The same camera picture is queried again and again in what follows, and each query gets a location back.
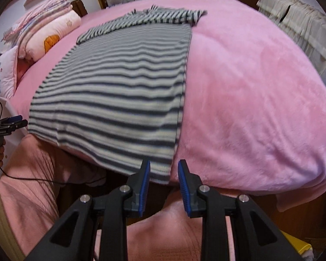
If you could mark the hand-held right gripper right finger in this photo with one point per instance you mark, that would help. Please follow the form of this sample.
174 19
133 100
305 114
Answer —
184 193

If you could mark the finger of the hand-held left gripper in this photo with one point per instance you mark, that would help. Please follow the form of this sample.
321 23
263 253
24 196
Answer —
13 119
18 125

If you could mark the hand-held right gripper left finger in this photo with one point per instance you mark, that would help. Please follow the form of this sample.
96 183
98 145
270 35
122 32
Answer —
145 187

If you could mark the grey white striped shirt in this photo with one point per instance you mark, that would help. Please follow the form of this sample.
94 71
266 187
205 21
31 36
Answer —
111 87

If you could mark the person's left hand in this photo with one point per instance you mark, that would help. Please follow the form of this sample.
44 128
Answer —
1 152

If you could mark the white blue printed pillow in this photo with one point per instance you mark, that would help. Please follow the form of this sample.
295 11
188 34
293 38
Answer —
5 73

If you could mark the pink flower print pillow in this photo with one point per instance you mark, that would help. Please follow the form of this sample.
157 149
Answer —
57 32

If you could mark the folded striped pink quilts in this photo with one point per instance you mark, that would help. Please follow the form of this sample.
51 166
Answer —
43 13

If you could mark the pink fleece blanket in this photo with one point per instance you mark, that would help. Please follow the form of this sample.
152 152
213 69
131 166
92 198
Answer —
247 100

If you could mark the yellow object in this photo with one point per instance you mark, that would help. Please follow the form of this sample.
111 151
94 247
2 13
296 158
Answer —
296 247

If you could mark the dark wooden headboard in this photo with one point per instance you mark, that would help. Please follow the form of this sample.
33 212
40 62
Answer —
80 6

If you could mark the beige draped cloth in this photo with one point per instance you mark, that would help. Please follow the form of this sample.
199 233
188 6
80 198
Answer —
301 30

